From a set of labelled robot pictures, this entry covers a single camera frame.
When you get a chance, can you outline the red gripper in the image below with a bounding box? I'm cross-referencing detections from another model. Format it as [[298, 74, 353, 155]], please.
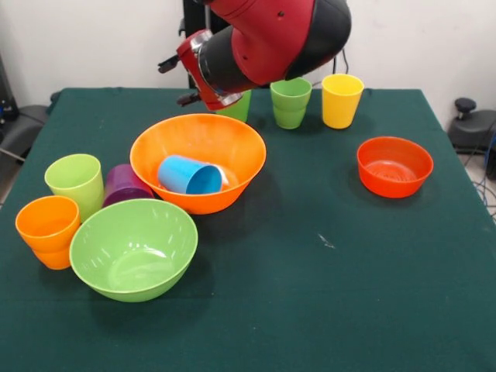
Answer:
[[157, 29, 233, 112]]

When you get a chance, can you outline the blue cup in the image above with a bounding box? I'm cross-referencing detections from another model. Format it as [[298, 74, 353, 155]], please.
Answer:
[[157, 154, 222, 195]]

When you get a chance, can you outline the large orange bowl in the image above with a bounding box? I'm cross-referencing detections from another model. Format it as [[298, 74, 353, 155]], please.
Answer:
[[129, 112, 267, 215]]

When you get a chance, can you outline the purple cup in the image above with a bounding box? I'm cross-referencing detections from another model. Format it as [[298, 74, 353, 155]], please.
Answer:
[[102, 164, 155, 208]]

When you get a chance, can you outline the lime green cup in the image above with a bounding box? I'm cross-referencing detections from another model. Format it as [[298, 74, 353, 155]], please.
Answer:
[[43, 153, 105, 224]]

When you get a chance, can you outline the yellow cup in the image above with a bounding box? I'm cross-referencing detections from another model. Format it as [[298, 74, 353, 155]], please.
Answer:
[[321, 73, 366, 130]]

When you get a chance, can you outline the large green bowl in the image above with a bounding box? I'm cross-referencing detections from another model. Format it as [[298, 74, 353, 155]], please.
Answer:
[[68, 198, 199, 303]]

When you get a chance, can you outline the red bowl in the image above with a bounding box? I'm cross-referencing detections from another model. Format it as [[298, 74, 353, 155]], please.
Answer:
[[356, 136, 434, 199]]

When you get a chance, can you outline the grey black device base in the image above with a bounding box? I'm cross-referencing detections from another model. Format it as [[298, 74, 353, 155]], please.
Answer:
[[448, 96, 496, 156], [0, 104, 53, 164]]

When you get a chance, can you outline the black equipment box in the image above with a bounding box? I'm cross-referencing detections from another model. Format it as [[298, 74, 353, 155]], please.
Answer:
[[0, 52, 19, 126]]

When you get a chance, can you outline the orange cup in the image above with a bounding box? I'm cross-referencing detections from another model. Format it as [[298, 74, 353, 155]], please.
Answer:
[[15, 195, 82, 252], [31, 243, 74, 270]]

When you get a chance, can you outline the dark green tablecloth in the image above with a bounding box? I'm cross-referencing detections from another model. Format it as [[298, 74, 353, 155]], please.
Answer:
[[0, 87, 496, 372]]

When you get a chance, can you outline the black wall cable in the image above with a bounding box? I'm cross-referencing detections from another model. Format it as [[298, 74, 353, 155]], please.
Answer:
[[339, 46, 352, 77]]

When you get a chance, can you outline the tangle of floor cables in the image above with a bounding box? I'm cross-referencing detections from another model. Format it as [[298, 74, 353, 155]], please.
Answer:
[[463, 131, 496, 226]]

